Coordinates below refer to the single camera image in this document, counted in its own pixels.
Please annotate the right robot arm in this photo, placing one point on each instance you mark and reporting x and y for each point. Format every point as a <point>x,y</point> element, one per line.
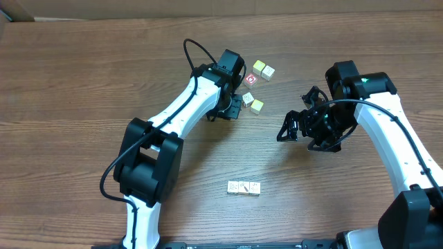
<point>414,218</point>

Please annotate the hammer picture block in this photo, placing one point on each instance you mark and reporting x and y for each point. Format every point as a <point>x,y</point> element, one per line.
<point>243,187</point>

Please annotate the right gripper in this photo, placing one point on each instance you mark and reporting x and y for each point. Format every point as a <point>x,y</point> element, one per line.
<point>302,123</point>

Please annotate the yellow top block far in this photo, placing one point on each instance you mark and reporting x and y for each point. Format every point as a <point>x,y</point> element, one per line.
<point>258,67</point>

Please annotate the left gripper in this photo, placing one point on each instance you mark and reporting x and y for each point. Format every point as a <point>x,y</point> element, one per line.
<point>234,106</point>

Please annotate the white block green side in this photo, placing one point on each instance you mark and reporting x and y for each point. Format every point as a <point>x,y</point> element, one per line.
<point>254,188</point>

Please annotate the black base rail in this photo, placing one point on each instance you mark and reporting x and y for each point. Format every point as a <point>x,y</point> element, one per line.
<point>242,246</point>

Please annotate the yellow letter C block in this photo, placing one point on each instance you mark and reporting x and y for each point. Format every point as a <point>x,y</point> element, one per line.
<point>256,107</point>

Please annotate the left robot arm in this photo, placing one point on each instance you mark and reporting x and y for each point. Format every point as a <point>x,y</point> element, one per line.
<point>150,154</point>

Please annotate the white number two block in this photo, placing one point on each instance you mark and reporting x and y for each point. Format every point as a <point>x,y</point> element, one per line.
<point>247,99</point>

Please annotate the white block far right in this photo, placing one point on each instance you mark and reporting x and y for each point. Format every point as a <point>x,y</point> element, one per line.
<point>267,73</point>

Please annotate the red bordered block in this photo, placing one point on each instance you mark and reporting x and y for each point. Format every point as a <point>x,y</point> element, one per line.
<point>250,80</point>

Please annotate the white W letter block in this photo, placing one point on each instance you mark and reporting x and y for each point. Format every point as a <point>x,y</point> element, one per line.
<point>233,187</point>

